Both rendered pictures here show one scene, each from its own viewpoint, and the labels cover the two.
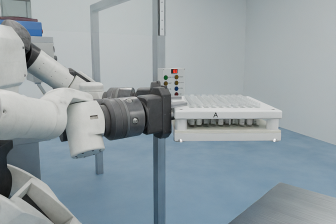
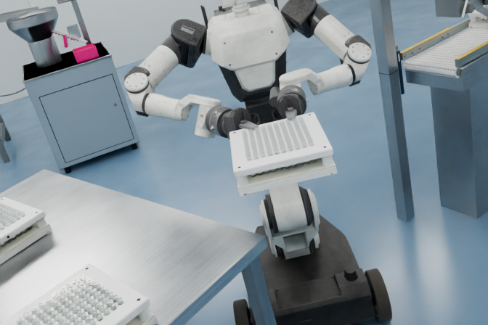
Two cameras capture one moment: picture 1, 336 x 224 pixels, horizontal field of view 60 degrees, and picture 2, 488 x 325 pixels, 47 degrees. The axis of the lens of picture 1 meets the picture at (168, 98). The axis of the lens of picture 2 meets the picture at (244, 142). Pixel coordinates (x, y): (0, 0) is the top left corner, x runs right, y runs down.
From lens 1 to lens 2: 1.71 m
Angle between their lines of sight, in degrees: 90
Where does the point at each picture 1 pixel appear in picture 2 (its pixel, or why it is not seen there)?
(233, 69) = not seen: outside the picture
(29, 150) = (459, 94)
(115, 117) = (205, 121)
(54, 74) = (330, 44)
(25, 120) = (155, 112)
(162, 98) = (229, 118)
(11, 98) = (150, 101)
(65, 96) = (184, 101)
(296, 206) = (218, 242)
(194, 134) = not seen: hidden behind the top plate
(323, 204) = (221, 256)
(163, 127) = not seen: hidden behind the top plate
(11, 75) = (255, 57)
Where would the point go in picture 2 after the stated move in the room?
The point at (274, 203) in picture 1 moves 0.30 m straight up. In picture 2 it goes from (222, 232) to (192, 130)
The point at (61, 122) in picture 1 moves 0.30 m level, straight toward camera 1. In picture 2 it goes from (176, 115) to (83, 149)
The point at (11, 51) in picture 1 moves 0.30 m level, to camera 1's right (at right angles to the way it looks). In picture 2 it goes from (253, 40) to (257, 65)
